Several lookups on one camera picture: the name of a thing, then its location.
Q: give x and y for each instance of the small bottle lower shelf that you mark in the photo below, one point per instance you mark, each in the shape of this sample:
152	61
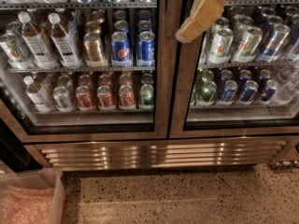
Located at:
39	95

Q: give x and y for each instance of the tea bottle white cap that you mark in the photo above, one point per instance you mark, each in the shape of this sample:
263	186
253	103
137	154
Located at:
38	42
64	41

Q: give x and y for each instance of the pink bubble wrap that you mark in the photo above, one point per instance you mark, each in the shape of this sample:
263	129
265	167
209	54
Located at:
26	206

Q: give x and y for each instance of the clear plastic bin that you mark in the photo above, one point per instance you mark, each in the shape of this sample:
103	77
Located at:
40	179

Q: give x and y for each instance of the silver blue can upper right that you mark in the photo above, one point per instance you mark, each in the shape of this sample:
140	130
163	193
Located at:
270	50

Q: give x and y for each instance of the steel fridge bottom grille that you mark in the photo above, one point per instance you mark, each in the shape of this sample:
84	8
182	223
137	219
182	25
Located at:
175	153

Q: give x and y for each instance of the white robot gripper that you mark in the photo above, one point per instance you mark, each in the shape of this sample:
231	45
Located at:
202	13

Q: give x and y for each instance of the orange soda can left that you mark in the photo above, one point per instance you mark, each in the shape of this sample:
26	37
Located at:
85	98

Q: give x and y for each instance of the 7up can fridge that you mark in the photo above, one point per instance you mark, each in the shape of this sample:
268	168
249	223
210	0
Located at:
246	48
220	46

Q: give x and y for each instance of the silver can lower shelf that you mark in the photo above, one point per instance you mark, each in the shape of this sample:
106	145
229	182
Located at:
63	99

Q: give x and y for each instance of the glass fridge door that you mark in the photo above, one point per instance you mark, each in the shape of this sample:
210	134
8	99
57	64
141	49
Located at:
217	121
19	113

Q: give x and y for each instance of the blue Pepsi can right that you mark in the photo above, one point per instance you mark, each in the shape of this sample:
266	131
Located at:
146	49

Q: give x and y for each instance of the green can right lower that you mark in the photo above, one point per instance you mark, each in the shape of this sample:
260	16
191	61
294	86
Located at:
205	93

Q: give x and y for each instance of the orange soda can middle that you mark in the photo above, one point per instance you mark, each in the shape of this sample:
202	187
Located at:
105	98

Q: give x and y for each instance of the green soda can lower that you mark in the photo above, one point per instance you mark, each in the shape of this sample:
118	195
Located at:
146	96

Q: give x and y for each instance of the blue pepsi can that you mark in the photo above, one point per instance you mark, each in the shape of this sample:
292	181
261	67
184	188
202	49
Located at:
121	50
146	49

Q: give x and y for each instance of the water bottle right lower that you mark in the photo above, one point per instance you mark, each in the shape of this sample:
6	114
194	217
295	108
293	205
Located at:
288	91

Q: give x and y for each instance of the blue Pepsi can front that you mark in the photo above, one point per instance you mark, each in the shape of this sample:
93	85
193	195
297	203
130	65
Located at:
121	50

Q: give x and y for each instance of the gold soda can front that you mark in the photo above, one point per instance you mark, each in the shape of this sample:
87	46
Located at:
95	51

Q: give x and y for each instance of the orange soda can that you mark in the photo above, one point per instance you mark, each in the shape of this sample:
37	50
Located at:
85	98
127	97
105	98

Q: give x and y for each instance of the orange soda can right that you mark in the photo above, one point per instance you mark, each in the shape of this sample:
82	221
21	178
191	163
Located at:
127	97

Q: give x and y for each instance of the green 7up can left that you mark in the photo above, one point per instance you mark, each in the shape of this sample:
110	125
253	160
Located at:
18	54

